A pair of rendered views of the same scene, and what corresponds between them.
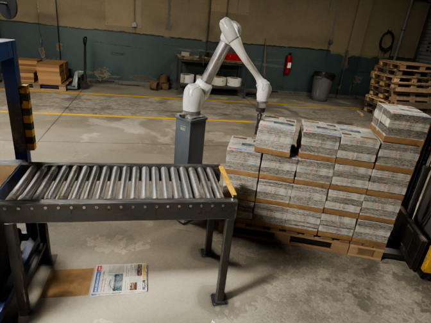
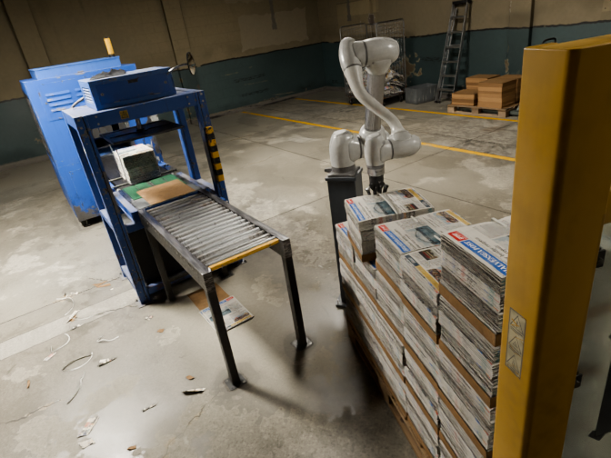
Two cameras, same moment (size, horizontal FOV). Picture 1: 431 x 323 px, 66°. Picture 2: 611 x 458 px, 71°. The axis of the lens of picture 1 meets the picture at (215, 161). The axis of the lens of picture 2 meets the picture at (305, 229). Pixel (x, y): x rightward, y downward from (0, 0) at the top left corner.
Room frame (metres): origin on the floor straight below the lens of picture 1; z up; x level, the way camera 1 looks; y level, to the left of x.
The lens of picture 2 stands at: (1.67, -2.22, 1.92)
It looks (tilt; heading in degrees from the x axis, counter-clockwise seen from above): 25 degrees down; 72
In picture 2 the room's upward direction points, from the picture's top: 9 degrees counter-clockwise
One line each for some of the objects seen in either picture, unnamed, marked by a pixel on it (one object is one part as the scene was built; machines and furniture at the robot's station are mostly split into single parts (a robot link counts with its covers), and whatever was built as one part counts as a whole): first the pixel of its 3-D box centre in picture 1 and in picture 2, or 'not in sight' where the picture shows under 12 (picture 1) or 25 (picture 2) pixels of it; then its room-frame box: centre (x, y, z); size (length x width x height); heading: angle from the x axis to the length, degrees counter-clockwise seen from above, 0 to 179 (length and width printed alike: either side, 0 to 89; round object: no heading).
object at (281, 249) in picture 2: (127, 172); (237, 217); (2.09, 0.61, 0.74); 1.34 x 0.05 x 0.12; 103
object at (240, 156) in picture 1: (288, 193); (412, 328); (2.66, -0.68, 0.42); 1.17 x 0.39 x 0.83; 83
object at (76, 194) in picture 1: (80, 184); (190, 214); (1.79, 0.81, 0.77); 0.47 x 0.05 x 0.05; 13
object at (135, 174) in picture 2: not in sight; (136, 163); (1.49, 2.10, 0.93); 0.38 x 0.30 x 0.26; 103
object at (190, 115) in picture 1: (190, 113); (340, 168); (2.77, 0.26, 1.03); 0.22 x 0.18 x 0.06; 139
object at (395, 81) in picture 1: (401, 90); not in sight; (8.39, -4.38, 0.65); 1.33 x 0.94 x 1.30; 107
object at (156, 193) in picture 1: (155, 184); (215, 233); (1.89, 0.37, 0.77); 0.47 x 0.05 x 0.05; 13
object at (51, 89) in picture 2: not in sight; (96, 127); (1.05, 4.20, 1.04); 1.51 x 1.30 x 2.07; 103
